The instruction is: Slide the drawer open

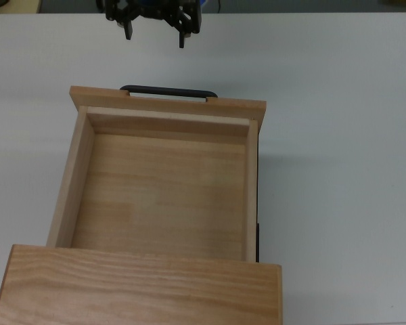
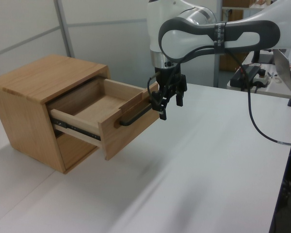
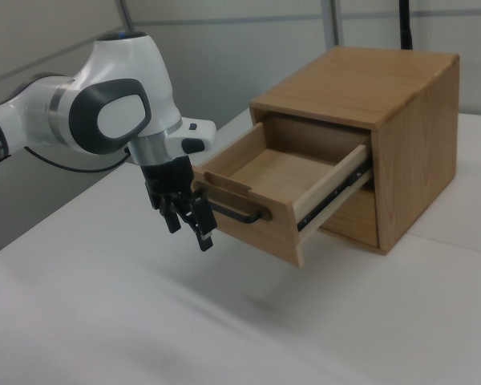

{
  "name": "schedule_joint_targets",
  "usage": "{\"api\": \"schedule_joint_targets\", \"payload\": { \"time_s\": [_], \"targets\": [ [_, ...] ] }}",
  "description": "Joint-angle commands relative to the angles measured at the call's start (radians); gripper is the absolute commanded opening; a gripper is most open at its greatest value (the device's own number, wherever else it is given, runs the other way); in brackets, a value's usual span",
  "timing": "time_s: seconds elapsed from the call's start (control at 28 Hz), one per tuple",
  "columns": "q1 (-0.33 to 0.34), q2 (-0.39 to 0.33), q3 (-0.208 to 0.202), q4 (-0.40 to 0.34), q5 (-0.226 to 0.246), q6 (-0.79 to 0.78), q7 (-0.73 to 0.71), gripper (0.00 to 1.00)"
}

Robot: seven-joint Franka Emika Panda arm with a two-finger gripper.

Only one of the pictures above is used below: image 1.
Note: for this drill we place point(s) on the wooden drawer cabinet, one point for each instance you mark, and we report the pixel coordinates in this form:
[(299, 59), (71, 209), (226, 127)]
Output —
[(138, 287)]

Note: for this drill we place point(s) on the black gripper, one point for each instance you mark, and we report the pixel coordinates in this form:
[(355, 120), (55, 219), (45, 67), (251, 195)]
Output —
[(155, 10)]

